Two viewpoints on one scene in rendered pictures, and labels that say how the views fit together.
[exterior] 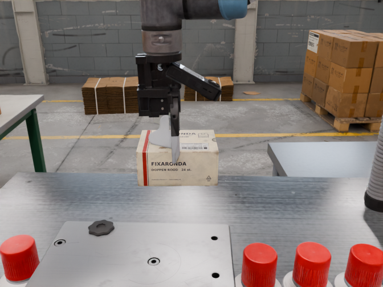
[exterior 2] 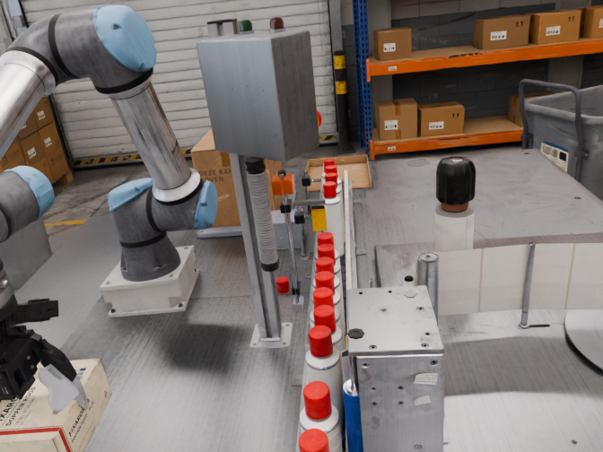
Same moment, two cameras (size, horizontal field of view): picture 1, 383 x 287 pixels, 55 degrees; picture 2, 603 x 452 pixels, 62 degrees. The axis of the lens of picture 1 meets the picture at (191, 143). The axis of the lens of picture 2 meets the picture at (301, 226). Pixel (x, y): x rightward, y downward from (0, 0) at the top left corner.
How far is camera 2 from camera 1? 0.66 m
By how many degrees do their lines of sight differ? 77
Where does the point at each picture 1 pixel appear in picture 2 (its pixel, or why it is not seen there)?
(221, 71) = not seen: outside the picture
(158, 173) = (77, 439)
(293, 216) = (124, 376)
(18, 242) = (310, 438)
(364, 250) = (321, 276)
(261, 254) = (326, 310)
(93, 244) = (372, 333)
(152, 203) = not seen: outside the picture
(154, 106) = (25, 372)
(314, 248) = (319, 291)
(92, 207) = not seen: outside the picture
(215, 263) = (381, 291)
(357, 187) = (100, 322)
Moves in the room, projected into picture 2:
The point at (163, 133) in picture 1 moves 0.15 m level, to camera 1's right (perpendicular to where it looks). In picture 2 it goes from (59, 388) to (102, 323)
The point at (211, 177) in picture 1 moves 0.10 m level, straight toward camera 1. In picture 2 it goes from (106, 391) to (165, 390)
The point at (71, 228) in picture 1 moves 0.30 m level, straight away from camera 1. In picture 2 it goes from (357, 346) to (90, 431)
